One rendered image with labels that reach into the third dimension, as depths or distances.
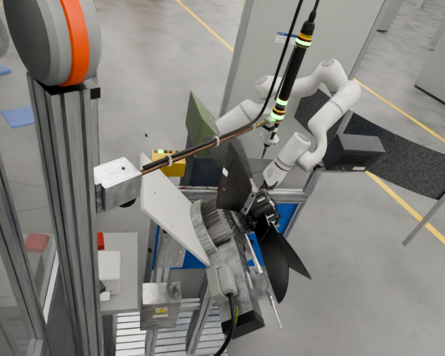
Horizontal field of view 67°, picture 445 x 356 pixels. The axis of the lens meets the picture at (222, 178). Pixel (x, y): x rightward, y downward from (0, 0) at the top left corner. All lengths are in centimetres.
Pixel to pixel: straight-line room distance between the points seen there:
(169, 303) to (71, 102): 100
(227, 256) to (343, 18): 248
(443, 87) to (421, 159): 462
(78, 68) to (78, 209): 31
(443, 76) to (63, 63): 733
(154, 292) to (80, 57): 108
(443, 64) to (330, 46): 453
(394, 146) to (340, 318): 139
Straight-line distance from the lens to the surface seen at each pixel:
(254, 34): 300
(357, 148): 187
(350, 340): 265
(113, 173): 76
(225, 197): 104
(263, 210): 125
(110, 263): 134
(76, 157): 63
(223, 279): 111
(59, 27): 49
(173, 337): 219
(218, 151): 135
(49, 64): 51
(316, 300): 269
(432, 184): 318
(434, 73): 770
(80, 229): 76
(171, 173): 165
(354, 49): 342
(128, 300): 138
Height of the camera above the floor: 206
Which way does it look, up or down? 39 degrees down
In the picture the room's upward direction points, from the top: 15 degrees clockwise
